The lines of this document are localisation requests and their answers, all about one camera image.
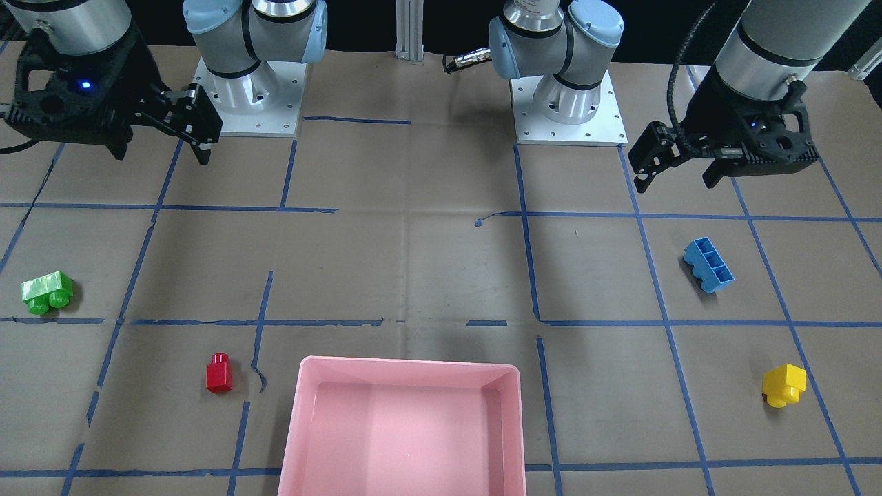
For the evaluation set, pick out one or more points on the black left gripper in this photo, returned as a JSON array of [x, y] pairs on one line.
[[712, 116]]

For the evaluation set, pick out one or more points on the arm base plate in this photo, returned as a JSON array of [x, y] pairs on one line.
[[547, 113], [266, 103]]

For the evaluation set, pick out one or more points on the green toy block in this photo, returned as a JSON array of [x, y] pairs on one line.
[[51, 291]]

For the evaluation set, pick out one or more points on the red toy block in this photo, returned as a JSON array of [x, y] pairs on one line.
[[219, 376]]

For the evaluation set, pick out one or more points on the aluminium frame post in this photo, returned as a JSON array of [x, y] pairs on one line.
[[409, 31]]

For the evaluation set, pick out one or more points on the yellow toy block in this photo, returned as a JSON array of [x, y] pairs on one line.
[[783, 385]]

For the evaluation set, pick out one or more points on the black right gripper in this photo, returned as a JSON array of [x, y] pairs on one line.
[[135, 74]]

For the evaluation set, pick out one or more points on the blue toy block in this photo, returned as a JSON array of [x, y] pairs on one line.
[[707, 265]]

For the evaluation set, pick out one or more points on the pink plastic box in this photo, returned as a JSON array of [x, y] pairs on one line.
[[366, 426]]

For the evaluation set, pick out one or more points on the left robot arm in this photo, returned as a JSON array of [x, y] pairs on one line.
[[772, 44]]

